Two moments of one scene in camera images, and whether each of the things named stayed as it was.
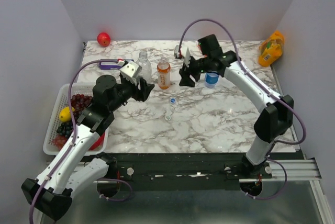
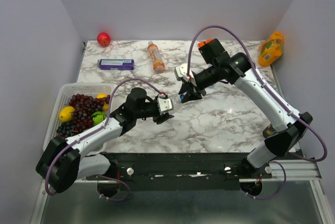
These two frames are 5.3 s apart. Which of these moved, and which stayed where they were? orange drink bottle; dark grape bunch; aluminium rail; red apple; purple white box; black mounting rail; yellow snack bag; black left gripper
Moved: orange drink bottle; black left gripper
Stayed: aluminium rail; black mounting rail; dark grape bunch; red apple; yellow snack bag; purple white box
